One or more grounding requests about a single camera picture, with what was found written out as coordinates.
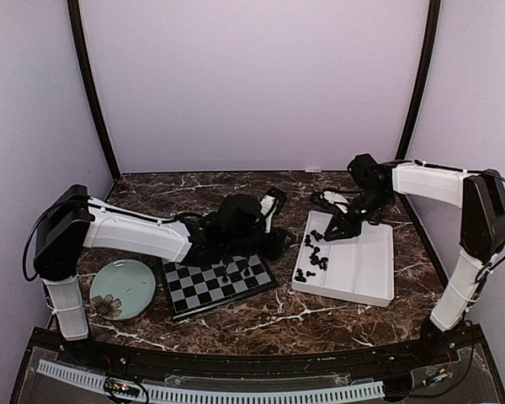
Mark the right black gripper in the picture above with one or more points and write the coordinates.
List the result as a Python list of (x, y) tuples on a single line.
[(349, 228)]

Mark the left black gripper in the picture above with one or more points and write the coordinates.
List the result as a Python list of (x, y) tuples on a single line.
[(277, 248)]

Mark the white plastic tray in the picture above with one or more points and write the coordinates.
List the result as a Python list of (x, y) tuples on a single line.
[(360, 269)]

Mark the black and white chessboard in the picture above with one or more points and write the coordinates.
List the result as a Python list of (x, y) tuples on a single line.
[(192, 290)]

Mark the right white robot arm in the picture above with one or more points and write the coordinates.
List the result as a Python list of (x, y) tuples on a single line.
[(480, 196)]

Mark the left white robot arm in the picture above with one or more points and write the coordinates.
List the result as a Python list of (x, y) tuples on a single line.
[(77, 221)]

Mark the black chess pieces pile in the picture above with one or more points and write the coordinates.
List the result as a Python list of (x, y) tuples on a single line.
[(312, 261)]

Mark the green floral ceramic plate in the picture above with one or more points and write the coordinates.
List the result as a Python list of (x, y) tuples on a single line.
[(122, 290)]

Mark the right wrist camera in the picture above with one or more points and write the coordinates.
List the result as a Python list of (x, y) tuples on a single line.
[(360, 167)]

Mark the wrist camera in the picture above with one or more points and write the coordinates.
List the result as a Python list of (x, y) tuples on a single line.
[(360, 167), (271, 205)]

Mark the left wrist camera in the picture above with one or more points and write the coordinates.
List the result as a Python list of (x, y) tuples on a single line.
[(271, 205)]

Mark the black front rail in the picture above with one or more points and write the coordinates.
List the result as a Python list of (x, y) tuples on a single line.
[(390, 361)]

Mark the white slotted cable duct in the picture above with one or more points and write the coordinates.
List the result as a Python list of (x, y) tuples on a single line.
[(184, 389)]

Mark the right black frame post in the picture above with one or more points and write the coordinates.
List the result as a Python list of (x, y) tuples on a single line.
[(426, 55)]

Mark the black frame post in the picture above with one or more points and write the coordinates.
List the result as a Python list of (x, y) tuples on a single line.
[(426, 55), (83, 60)]

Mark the left black frame post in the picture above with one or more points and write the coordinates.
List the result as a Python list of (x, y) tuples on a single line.
[(83, 60)]

